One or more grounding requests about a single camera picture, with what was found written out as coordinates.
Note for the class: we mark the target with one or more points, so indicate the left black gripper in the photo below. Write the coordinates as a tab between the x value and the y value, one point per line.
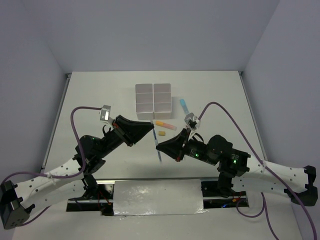
131	131

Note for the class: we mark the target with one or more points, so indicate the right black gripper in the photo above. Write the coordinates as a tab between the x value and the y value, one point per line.
173	146

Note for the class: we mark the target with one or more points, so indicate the blue pen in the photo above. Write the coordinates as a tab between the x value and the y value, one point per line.
156	141

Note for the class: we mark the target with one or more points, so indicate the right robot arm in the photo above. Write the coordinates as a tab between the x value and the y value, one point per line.
239	171

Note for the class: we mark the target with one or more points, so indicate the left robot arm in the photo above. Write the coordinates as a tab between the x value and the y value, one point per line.
72	180

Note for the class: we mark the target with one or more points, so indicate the yellow eraser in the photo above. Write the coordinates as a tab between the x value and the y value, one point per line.
162	133

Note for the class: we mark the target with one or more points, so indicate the orange pink highlighter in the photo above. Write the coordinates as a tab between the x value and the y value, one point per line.
165	125

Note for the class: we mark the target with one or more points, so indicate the right white organizer tray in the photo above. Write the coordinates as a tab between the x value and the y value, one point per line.
162	101

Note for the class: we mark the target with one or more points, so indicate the blue highlighter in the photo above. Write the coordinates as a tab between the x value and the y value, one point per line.
184	106

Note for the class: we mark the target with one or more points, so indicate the silver foil cover plate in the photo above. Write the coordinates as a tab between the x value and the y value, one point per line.
158	197

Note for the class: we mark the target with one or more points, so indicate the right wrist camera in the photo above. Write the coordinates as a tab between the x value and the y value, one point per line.
192	122

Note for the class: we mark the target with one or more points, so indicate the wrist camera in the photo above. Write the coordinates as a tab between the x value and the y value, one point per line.
104	115
192	122

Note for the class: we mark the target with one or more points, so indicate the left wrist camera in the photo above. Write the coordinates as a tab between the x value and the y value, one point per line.
104	115

